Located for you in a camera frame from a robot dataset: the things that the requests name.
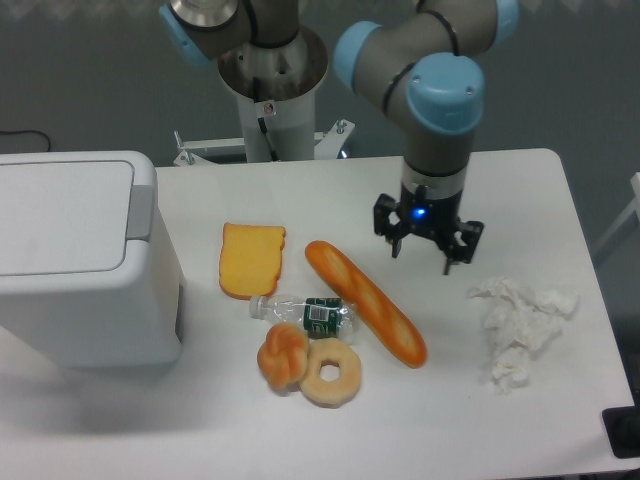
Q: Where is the black floor cable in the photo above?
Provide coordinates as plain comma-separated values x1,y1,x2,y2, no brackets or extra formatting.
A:
0,129,52,152

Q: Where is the orange toast slice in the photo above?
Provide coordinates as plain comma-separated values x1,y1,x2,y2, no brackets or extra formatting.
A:
219,223,286,300

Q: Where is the white furniture at right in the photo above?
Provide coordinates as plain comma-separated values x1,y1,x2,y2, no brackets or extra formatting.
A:
591,172,639,267

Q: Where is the knotted bread roll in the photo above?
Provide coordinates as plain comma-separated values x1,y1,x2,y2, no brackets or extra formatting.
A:
256,323,309,393

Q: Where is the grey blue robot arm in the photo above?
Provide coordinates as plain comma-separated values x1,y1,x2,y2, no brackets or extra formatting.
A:
159,1,519,265

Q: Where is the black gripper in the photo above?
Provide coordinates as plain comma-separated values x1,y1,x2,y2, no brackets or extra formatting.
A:
373,187,484,275

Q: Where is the crumpled white tissue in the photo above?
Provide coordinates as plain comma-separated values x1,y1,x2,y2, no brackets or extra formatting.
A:
468,276,580,395

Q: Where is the orange baguette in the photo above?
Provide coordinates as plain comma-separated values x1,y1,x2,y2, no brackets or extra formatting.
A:
305,240,428,368

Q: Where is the white plastic trash can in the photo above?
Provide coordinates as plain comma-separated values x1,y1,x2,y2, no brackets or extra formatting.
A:
1,151,184,368

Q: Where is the beige bagel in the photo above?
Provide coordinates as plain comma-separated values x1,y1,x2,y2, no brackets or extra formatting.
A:
299,338,362,407

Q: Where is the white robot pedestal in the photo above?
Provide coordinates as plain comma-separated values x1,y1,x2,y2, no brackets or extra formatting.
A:
174,26,355,166

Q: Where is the black device at edge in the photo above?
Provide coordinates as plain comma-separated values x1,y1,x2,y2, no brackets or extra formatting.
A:
602,407,639,459

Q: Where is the crushed clear plastic bottle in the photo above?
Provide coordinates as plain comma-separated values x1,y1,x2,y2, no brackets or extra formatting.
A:
249,294,358,344

